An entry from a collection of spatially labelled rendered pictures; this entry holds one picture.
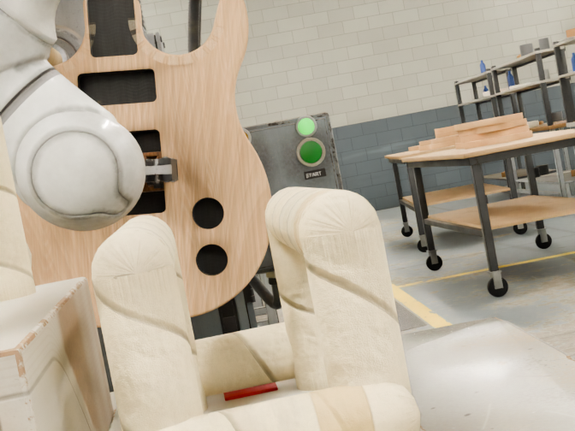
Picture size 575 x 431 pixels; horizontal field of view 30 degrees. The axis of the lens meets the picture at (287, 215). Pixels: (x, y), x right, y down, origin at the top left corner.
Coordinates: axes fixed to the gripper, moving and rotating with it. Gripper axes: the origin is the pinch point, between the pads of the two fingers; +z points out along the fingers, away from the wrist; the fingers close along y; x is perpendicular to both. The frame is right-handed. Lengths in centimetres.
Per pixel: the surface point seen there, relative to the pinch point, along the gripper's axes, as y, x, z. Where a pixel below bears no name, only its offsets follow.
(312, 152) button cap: 24.3, 1.5, 15.3
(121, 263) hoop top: 8, -4, -88
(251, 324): 14.9, -23.9, 36.6
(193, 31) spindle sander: -9, 147, 927
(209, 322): 8.5, -23.2, 36.4
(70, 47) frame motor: -7.0, 17.4, 15.8
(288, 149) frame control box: 21.1, 2.2, 15.8
